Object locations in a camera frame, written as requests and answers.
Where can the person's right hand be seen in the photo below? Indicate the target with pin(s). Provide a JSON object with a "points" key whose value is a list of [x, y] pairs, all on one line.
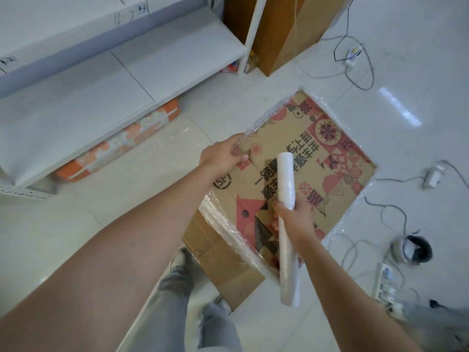
{"points": [[302, 221]]}

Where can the person's left hand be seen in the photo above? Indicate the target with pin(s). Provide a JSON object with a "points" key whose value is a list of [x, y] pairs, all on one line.
{"points": [[220, 155]]}

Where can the person's right fingers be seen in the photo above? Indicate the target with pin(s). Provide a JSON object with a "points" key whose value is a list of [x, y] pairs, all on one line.
{"points": [[277, 218]]}

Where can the person's left fingers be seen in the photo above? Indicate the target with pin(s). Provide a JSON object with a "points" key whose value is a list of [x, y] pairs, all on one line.
{"points": [[240, 154]]}

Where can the white stretch wrap roll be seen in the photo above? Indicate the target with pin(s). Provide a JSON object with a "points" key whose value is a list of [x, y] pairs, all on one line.
{"points": [[285, 179]]}

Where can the plastic-wrapped patterned cardboard box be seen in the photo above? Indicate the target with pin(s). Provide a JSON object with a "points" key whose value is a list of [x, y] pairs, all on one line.
{"points": [[311, 157]]}

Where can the person's left forearm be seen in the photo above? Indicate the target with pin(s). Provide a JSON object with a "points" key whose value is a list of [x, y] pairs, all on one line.
{"points": [[121, 252]]}

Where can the person's right forearm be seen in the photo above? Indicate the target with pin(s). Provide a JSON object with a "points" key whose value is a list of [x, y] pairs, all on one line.
{"points": [[348, 300]]}

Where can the flat brown cardboard sheet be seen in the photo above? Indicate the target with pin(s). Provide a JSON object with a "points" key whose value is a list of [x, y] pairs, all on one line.
{"points": [[223, 267]]}

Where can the small red blue packet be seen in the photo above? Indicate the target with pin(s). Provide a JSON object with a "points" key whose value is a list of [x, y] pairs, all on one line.
{"points": [[230, 67]]}

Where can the person's grey shoe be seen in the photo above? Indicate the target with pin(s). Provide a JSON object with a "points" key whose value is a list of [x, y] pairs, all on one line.
{"points": [[181, 260], [221, 303]]}

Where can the orange patterned package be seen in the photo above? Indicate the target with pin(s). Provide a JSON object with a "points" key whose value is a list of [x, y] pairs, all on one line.
{"points": [[121, 141]]}

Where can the long white power strip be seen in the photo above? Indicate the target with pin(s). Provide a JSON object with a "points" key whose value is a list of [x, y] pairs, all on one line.
{"points": [[385, 285]]}

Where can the brown wooden cabinet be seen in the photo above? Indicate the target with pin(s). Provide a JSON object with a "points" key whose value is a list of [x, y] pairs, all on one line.
{"points": [[285, 29]]}

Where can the grey tape roll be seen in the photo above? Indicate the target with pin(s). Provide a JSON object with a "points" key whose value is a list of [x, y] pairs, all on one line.
{"points": [[412, 249]]}

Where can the person's grey trousers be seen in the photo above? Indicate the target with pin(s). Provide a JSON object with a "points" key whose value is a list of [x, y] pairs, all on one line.
{"points": [[165, 315]]}

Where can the white charger adapter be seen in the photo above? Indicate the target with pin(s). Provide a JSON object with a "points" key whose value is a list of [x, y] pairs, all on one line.
{"points": [[434, 175]]}

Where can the white metal shelf unit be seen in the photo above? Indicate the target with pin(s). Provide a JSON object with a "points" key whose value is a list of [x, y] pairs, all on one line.
{"points": [[73, 87]]}

